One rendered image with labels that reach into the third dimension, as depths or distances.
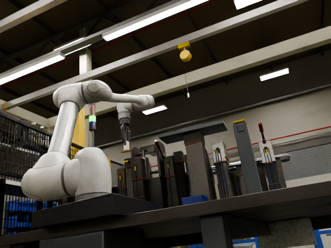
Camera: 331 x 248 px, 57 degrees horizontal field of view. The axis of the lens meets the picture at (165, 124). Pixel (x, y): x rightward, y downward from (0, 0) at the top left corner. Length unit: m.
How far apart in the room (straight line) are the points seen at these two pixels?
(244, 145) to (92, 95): 0.88
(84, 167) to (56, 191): 0.16
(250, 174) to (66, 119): 0.98
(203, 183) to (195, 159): 0.13
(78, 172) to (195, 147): 0.64
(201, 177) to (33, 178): 0.80
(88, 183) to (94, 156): 0.12
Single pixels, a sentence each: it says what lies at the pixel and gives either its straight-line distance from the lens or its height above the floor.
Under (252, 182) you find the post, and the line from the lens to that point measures 1.58.
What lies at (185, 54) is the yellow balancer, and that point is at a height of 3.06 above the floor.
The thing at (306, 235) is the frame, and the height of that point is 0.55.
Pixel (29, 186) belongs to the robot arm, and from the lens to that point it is 1.47.
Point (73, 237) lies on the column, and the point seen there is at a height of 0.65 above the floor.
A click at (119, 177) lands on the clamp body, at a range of 1.96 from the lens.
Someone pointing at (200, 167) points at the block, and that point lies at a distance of 1.64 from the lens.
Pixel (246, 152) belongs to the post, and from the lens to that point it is 1.61.
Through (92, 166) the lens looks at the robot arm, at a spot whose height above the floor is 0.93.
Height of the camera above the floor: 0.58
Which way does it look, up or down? 22 degrees up
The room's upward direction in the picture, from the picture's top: 7 degrees counter-clockwise
